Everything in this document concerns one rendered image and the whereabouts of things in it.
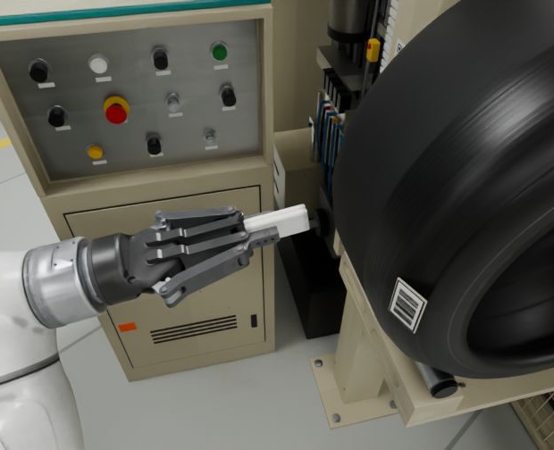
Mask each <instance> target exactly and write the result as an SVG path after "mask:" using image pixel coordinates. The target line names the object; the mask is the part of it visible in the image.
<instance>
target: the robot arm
mask: <svg viewBox="0 0 554 450"><path fill-rule="evenodd" d="M154 216H155V218H156V220H155V222H154V223H153V225H152V226H151V228H147V229H143V230H141V231H140V232H139V233H137V234H135V235H126V234H124V233H115V234H112V235H109V236H105V237H100V238H96V239H93V240H91V241H90V240H88V239H87V238H86V237H74V238H71V239H67V240H64V241H61V242H57V243H53V244H50V245H47V246H46V245H44V246H38V247H36V248H33V249H29V250H22V251H13V250H5V251H0V450H85V445H84V437H83V433H82V427H81V423H80V416H79V411H78V407H77V404H76V400H75V397H74V394H73V391H72V388H71V383H70V381H69V380H68V378H67V376H66V374H65V372H64V369H63V366H62V363H61V360H60V357H59V353H58V349H57V341H56V328H61V327H63V326H66V325H68V324H71V323H74V322H77V321H83V320H86V319H89V318H93V317H97V316H99V315H101V314H103V313H104V312H105V311H106V309H107V307H108V305H114V304H120V303H123V302H127V301H130V300H133V299H137V298H138V297H140V296H141V294H143V293H145V294H154V293H157V294H158V295H159V296H160V297H161V298H162V299H163V300H164V302H165V304H166V305H167V307H169V308H173V307H174V306H176V305H177V304H178V303H179V302H181V301H182V300H183V299H184V298H185V297H186V296H188V295H190V294H192V293H194V292H196V291H198V290H199V289H201V288H204V287H206V286H208V285H210V284H213V283H215V282H216V281H218V280H220V279H223V278H225V277H227V276H229V275H231V274H232V273H234V272H236V271H239V270H241V269H243V268H246V267H247V266H249V263H250V261H249V258H250V257H252V256H253V254H254V251H253V249H255V248H258V247H261V246H267V245H270V244H273V243H277V242H278V241H280V238H283V237H287V236H289V235H293V234H297V233H299V232H303V231H306V230H310V228H309V221H308V215H307V210H306V207H305V205H304V204H300V205H297V206H293V207H290V208H286V209H283V210H279V211H276V212H272V211H265V212H260V213H256V214H253V215H249V216H244V215H243V212H242V211H236V208H235V207H234V206H225V207H216V208H207V209H198V210H189V211H180V212H170V211H166V210H157V211H155V213H154Z"/></svg>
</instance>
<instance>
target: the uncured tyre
mask: <svg viewBox="0 0 554 450"><path fill-rule="evenodd" d="M332 203H333V215H334V220H335V225H336V229H337V231H338V234H339V237H340V240H341V242H342V244H343V246H344V248H345V250H346V252H347V254H348V258H349V260H350V261H351V263H352V266H353V268H354V270H355V272H356V274H357V277H358V279H359V281H360V283H361V286H362V288H363V290H364V291H365V295H366V297H367V299H368V301H369V303H370V305H371V307H372V309H373V311H374V315H375V317H376V319H377V321H378V322H379V324H380V326H381V327H382V329H383V331H384V332H385V333H386V334H387V335H388V337H389V338H390V339H391V340H392V341H393V342H394V344H395V345H396V346H397V347H398V348H399V349H400V350H401V351H402V352H403V353H404V354H405V355H407V356H408V357H410V358H411V359H413V360H415V361H417V362H419V363H423V364H425V365H428V366H431V367H433V368H435V369H438V370H440V371H445V372H447V373H449V374H452V375H455V376H459V377H462V378H469V379H501V378H509V377H515V376H520V375H525V374H530V373H534V372H537V371H544V370H547V369H551V368H554V0H460V1H459V2H457V3H456V4H454V5H453V6H451V7H450V8H449V9H448V10H447V11H445V12H444V13H442V14H441V15H440V16H439V17H437V18H436V19H435V20H434V21H432V22H431V23H430V24H428V25H427V26H426V27H425V28H424V29H422V30H421V31H420V32H419V33H418V34H417V35H416V36H415V37H414V38H413V39H412V40H410V41H409V42H408V43H407V44H406V45H405V46H404V47H403V48H402V50H401V51H400V52H399V53H398V54H397V55H396V56H395V57H394V58H393V59H392V60H391V62H390V63H389V64H388V65H387V66H386V68H385V69H384V70H383V71H382V73H381V74H380V75H379V77H378V78H377V79H376V81H375V82H374V83H373V85H372V86H371V87H370V88H369V90H368V91H367V93H366V94H365V96H364V98H363V99H362V101H361V103H360V104H359V106H358V108H357V109H356V111H355V113H354V115H353V117H352V119H351V121H350V123H349V125H348V127H347V129H346V132H345V134H344V136H343V139H342V141H341V143H340V148H339V152H338V154H337V158H336V162H335V166H334V171H333V178H332ZM398 277H400V278H401V279H402V280H404V281H405V282H406V283H407V284H408V285H409V286H410V287H411V288H412V289H414V290H415V291H416V292H417V293H418V294H419V295H420V296H422V297H423V298H424V299H425V300H426V301H427V304H426V306H425V308H424V312H423V315H422V317H421V320H420V321H419V324H418V327H417V329H416V332H415V334H414V333H413V332H412V331H411V330H410V329H409V328H407V327H406V326H405V325H404V324H403V323H402V322H401V321H400V320H399V319H398V318H396V317H395V316H394V315H393V314H392V313H391V312H390V311H389V306H390V300H391V298H392V295H393V291H394V288H395V286H396V282H397V279H398Z"/></svg>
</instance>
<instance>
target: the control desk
mask: <svg viewBox="0 0 554 450"><path fill-rule="evenodd" d="M0 121H1V122H2V124H3V126H4V129H5V131H6V133H7V135H8V137H9V139H10V141H11V143H12V145H13V148H14V150H15V152H16V154H17V155H18V157H19V159H20V161H21V164H22V166H23V168H24V170H25V171H26V173H27V175H28V177H29V181H30V183H31V185H32V187H33V188H34V190H35V192H36V194H37V196H38V197H39V200H40V202H41V204H42V205H43V207H44V209H45V211H46V214H47V216H48V218H49V220H50V221H51V223H52V225H53V228H54V230H55V233H56V235H57V236H58V238H59V240H60V242H61V241H64V240H67V239H71V238H76V237H84V238H87V239H88V240H90V241H91V240H93V239H96V238H101V237H105V236H109V235H112V234H115V233H124V234H126V235H135V234H137V233H139V232H140V231H141V230H143V229H147V228H151V226H152V225H153V223H154V222H155V220H156V218H155V216H154V213H155V211H157V210H166V211H170V212H180V211H189V210H198V209H207V208H216V207H225V206H234V207H235V208H236V211H242V212H243V215H244V216H249V215H253V214H256V213H262V212H265V211H272V213H273V212H274V181H273V163H274V148H273V7H272V6H271V4H270V3H268V4H247V5H236V6H225V7H215V8H204V9H193V10H182V11H171V12H151V13H140V14H129V15H118V16H107V17H96V18H86V19H75V20H64V21H43V22H32V23H22V24H11V25H0ZM253 251H254V254H253V256H252V257H250V258H249V261H250V263H249V266H247V267H246V268H243V269H241V270H239V271H236V272H234V273H232V274H231V275H229V276H227V277H225V278H223V279H220V280H218V281H216V282H215V283H213V284H210V285H208V286H206V287H203V288H201V289H199V290H198V291H196V292H194V293H192V294H190V295H188V296H186V297H185V298H184V299H183V300H182V301H181V302H179V303H178V304H177V305H176V306H174V307H173V308H169V307H167V305H166V304H165V302H164V300H163V299H162V298H161V297H160V296H159V295H158V294H157V293H154V294H145V293H143V294H141V296H140V297H138V298H137V299H133V300H130V301H127V302H123V303H120V304H114V305H108V307H107V309H106V311H105V312H104V313H103V314H101V315H99V316H97V318H98V320H99V322H100V324H101V326H102V328H103V330H104V332H105V334H106V337H107V339H108V341H109V343H110V345H111V347H112V349H113V351H114V353H115V355H116V357H117V359H118V361H119V363H120V365H121V367H122V369H123V371H124V373H125V376H126V378H127V380H128V381H129V382H132V381H136V380H141V379H148V378H153V377H157V376H162V375H166V374H170V373H174V372H179V371H186V370H191V369H196V368H200V367H205V366H208V365H213V364H217V363H226V362H229V361H234V360H238V359H243V358H248V357H251V356H256V355H260V354H268V353H272V352H274V351H275V325H274V243H273V244H270V245H267V246H261V247H258V248H255V249H253ZM131 322H134V323H135V325H136V328H137V329H134V330H129V331H124V332H121V331H120V329H119V326H118V325H122V324H126V323H131Z"/></svg>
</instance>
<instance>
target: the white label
mask: <svg viewBox="0 0 554 450"><path fill-rule="evenodd" d="M426 304H427V301H426V300H425V299H424V298H423V297H422V296H420V295H419V294H418V293H417V292H416V291H415V290H414V289H412V288H411V287H410V286H409V285H408V284H407V283H406V282H405V281H404V280H402V279H401V278H400V277H398V279H397V282H396V286H395V288H394V291H393V295H392V298H391V300H390V306H389V311H390V312H391V313H392V314H393V315H394V316H395V317H396V318H398V319H399V320H400V321H401V322H402V323H403V324H404V325H405V326H406V327H407V328H409V329H410V330H411V331H412V332H413V333H414V334H415V333H416V329H417V327H418V324H419V321H420V320H421V317H422V315H423V312H424V308H425V306H426Z"/></svg>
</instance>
